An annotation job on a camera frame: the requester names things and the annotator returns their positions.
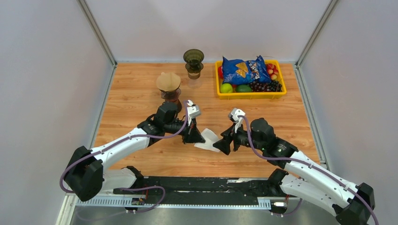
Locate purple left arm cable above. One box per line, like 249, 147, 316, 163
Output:
59, 101, 190, 215

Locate yellow-green lime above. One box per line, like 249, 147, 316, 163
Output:
220, 83, 233, 94

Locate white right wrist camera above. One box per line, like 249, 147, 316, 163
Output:
228, 108, 245, 133

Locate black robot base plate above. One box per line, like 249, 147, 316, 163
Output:
113, 176, 286, 206

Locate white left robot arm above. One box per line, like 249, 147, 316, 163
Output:
59, 100, 205, 202

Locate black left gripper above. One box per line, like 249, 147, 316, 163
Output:
164, 115, 206, 145

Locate clear glass with brown sleeve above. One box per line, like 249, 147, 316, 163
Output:
188, 73, 202, 89

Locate aluminium frame rail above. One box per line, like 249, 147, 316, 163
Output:
56, 178, 358, 225

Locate yellow plastic bin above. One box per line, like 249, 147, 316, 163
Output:
214, 60, 287, 100

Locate dark purple grape bunch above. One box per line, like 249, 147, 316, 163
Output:
249, 81, 282, 92

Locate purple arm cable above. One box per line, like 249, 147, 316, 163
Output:
237, 115, 380, 225
59, 101, 190, 215

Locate blue chips bag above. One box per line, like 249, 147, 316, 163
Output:
222, 55, 271, 85

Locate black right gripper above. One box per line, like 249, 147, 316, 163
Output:
213, 121, 265, 155

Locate red-yellow small fruits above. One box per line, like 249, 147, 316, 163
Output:
266, 63, 279, 81

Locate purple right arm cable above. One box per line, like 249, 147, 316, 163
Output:
237, 115, 380, 225

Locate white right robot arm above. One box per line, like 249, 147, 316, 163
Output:
213, 116, 379, 225

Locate red-black coffee carafe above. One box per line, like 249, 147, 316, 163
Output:
161, 88, 182, 113

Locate brown paper coffee filter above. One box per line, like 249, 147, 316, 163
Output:
156, 72, 181, 92

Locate dark green lime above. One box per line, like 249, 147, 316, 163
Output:
235, 84, 253, 93

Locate red fruit in bin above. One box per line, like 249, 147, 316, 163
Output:
217, 66, 223, 80

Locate white paper sheet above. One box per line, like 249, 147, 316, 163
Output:
194, 128, 220, 152

